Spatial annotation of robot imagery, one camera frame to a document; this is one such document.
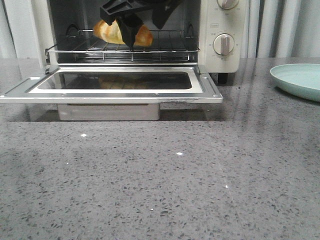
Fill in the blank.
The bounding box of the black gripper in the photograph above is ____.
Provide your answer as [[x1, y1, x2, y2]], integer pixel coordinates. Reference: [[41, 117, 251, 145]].
[[100, 0, 183, 51]]

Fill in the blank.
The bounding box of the golden croissant bread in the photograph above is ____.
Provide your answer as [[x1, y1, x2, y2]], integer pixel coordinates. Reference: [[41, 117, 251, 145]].
[[93, 20, 153, 47]]

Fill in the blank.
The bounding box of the cream toaster oven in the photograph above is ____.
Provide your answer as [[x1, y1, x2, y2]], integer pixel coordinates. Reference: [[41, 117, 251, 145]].
[[4, 0, 250, 85]]

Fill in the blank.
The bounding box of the oven glass door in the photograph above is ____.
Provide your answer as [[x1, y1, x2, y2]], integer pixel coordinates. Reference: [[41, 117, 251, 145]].
[[0, 64, 223, 105]]

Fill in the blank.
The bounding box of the lower oven timer knob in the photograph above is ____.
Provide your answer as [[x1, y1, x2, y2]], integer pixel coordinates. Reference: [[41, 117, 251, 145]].
[[213, 33, 235, 56]]

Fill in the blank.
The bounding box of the upper oven temperature knob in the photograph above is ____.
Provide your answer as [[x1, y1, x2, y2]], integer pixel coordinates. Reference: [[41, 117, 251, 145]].
[[217, 0, 239, 10]]

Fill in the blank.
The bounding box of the grey curtain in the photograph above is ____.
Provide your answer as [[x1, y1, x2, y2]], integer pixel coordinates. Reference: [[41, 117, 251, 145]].
[[240, 0, 320, 58]]

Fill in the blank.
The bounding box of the light green plate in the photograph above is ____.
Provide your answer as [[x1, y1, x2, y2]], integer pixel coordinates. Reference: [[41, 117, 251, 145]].
[[269, 63, 320, 102]]

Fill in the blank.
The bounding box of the metal wire oven rack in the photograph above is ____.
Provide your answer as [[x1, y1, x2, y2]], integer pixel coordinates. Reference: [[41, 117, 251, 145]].
[[45, 29, 200, 64]]

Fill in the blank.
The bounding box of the metal oven door handle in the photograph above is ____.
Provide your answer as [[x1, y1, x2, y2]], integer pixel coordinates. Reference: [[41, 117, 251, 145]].
[[57, 103, 160, 121]]

